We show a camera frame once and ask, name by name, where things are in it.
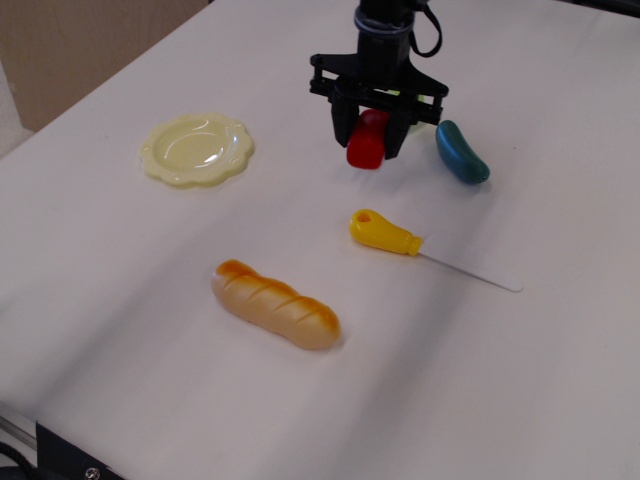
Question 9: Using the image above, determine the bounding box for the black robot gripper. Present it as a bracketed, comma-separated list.
[310, 25, 448, 160]

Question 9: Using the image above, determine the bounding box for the red and white toy sushi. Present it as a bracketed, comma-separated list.
[346, 109, 390, 170]

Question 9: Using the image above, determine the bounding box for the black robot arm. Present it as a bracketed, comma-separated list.
[310, 1, 449, 159]

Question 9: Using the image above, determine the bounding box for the pale yellow scalloped toy plate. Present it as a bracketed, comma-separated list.
[139, 112, 255, 188]

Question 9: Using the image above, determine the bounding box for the light green toy pear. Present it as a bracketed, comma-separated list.
[388, 90, 426, 134]

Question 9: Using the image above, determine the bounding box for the teal toy cucumber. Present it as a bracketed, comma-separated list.
[435, 120, 491, 185]

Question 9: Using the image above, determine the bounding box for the toy bread loaf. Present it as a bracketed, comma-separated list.
[211, 260, 341, 350]

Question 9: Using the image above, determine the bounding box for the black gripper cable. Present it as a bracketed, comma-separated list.
[409, 0, 444, 57]

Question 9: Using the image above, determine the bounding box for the yellow handled white toy knife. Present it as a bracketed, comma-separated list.
[349, 209, 523, 293]

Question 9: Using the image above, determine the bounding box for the black table corner bracket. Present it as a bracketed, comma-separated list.
[36, 423, 124, 480]

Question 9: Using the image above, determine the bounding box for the aluminium table frame rail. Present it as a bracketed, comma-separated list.
[0, 403, 37, 465]

